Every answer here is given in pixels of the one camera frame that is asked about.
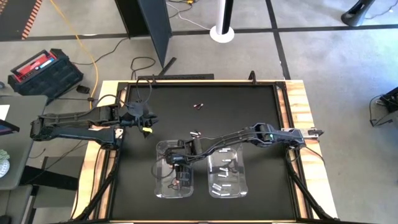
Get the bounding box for white floor cable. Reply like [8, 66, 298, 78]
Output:
[166, 1, 212, 32]

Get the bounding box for black equipment with cables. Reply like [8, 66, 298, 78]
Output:
[369, 86, 398, 127]

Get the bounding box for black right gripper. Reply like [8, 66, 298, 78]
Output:
[174, 139, 203, 189]

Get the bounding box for black looped floor cable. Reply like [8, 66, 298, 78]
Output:
[129, 56, 156, 80]

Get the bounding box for dark tablet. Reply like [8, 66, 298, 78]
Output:
[0, 119, 20, 136]

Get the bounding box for large grey partition panel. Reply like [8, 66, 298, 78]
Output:
[136, 0, 173, 68]

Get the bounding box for yellow cable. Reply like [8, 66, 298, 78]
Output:
[49, 0, 100, 110]

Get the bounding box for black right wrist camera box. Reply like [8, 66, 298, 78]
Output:
[164, 151, 183, 166]

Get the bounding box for black frame strut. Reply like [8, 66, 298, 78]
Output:
[70, 148, 121, 222]
[285, 149, 336, 222]

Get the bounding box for green white round object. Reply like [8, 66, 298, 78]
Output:
[0, 149, 11, 179]

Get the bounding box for black red tool case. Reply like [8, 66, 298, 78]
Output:
[7, 48, 84, 101]

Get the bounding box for small dark partition panel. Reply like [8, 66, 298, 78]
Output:
[114, 0, 150, 39]

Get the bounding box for grey desk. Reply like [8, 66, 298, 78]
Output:
[0, 95, 48, 191]

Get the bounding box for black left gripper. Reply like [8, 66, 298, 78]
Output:
[119, 101, 159, 139]

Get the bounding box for black mat orange stripes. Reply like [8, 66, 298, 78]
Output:
[0, 0, 44, 41]

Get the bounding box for black partition foot bar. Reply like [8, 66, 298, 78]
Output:
[137, 73, 215, 80]

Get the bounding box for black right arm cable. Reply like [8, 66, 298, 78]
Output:
[150, 154, 175, 180]

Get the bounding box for black stand foot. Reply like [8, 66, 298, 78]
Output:
[340, 0, 376, 27]

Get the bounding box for clear plastic bin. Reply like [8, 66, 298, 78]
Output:
[207, 142, 249, 199]
[154, 139, 194, 199]

